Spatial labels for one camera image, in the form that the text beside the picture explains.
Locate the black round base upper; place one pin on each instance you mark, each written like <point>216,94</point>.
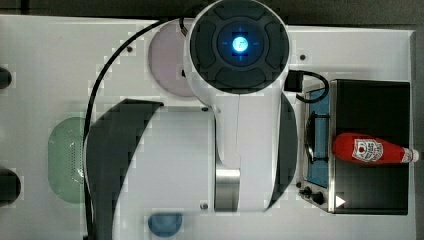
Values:
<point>5,78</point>

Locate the blue cup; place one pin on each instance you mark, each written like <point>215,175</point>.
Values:
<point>165,224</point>

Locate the black round base lower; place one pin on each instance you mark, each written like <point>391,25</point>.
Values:
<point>10,187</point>

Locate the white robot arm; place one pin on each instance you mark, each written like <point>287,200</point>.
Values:
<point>151,167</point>

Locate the red plush ketchup bottle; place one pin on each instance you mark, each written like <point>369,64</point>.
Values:
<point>366,149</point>

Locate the green perforated colander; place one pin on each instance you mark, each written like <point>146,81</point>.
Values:
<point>65,160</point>

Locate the lavender round plate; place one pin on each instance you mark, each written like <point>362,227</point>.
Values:
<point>165,58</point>

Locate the black round base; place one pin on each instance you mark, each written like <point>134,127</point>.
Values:
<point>5,78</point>
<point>10,187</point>

